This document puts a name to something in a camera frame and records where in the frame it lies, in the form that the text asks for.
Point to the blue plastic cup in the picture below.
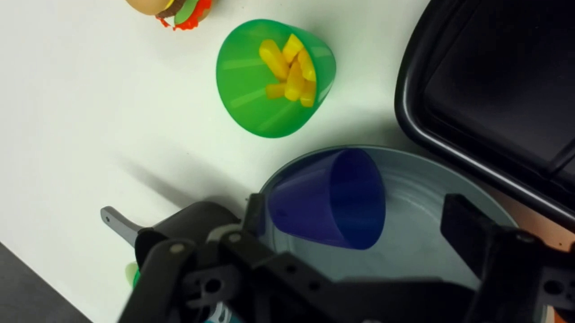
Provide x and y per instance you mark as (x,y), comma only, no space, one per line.
(324,199)

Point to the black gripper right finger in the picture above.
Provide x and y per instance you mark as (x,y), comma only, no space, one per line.
(479,244)

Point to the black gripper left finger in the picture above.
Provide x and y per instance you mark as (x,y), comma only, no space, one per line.
(254,217)

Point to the black ridged baking tray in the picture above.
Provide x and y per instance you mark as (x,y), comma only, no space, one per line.
(491,82)

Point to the green translucent plastic cup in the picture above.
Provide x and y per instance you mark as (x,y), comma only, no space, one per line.
(245,90)

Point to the yellow toy fries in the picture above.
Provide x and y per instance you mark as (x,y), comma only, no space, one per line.
(290,68)

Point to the toy burger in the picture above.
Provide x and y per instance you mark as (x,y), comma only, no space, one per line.
(180,9)

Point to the grey oval plate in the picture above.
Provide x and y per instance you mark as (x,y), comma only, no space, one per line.
(419,221)

